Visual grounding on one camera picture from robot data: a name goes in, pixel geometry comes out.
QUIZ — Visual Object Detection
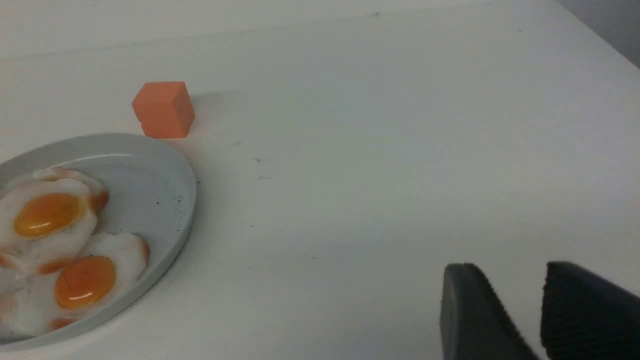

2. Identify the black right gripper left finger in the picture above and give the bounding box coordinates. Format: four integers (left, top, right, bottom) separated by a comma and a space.
439, 263, 538, 360

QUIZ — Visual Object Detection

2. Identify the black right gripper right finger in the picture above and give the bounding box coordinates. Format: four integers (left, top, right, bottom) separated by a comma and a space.
541, 260, 640, 360

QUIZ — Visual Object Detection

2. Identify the fried egg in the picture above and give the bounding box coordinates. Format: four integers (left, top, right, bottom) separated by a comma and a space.
32, 166, 110, 214
0, 178, 98, 276
1, 232, 150, 337

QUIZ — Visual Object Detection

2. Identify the grey egg plate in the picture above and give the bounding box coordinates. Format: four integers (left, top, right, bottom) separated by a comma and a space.
1, 133, 198, 353

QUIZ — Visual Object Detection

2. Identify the fried egg front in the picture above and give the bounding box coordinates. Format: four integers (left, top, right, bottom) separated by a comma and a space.
1, 232, 150, 337

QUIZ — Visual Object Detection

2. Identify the orange cube block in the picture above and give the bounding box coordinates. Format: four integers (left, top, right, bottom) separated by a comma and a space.
131, 81, 195, 139

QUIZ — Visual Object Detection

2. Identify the fried egg back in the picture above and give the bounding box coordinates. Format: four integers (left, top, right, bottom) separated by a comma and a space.
32, 166, 110, 214

